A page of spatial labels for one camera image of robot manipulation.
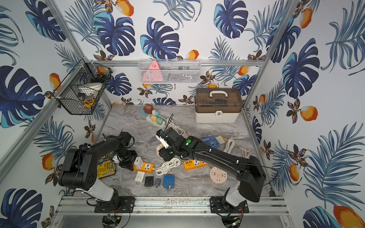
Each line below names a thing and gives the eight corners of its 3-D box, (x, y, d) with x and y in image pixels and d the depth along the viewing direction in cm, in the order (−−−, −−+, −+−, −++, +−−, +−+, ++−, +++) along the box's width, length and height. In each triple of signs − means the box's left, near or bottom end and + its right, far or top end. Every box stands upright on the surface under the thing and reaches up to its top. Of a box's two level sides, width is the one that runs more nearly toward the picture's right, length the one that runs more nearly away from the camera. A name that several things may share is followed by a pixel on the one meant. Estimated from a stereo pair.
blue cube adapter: (163, 188, 81) (162, 186, 77) (164, 175, 86) (163, 172, 82) (174, 188, 81) (174, 186, 77) (175, 175, 86) (174, 172, 82)
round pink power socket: (210, 184, 84) (211, 182, 81) (209, 169, 89) (209, 166, 86) (227, 184, 84) (228, 182, 81) (224, 169, 89) (225, 166, 86)
